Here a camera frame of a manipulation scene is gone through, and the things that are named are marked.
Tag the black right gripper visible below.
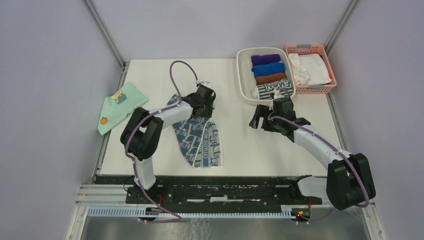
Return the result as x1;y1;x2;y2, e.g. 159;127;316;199
249;104;283;133

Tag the blue patterned towel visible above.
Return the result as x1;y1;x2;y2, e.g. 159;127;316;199
166;93;224;169

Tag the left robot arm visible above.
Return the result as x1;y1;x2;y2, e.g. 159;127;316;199
120;81;220;204

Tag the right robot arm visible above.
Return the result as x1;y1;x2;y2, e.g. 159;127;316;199
249;94;376;211

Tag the white plastic tub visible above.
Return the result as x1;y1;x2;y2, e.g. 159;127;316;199
236;47;297;106

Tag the brown rolled towel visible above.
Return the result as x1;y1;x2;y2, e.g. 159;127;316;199
255;72;287;86

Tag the blue rolled towel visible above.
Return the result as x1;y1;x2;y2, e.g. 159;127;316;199
251;62;286;78

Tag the purple rolled towel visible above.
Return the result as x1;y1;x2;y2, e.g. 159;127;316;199
250;54;281;67

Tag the pink plastic basket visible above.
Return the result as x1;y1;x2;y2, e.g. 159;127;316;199
285;44;337;94

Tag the mint green cartoon towel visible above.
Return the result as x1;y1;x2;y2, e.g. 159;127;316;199
97;82;149;136

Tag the white cloth in basket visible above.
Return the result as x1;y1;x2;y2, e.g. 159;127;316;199
288;53;332;86

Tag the orange item in basket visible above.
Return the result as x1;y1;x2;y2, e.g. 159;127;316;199
315;51;333;79

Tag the white slotted cable duct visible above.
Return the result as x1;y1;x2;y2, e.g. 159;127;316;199
87;206;295;220

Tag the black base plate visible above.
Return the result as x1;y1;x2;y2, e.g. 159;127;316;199
93;174;323;215

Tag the aluminium frame rail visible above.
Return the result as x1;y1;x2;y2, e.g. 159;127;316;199
64;0;129;240

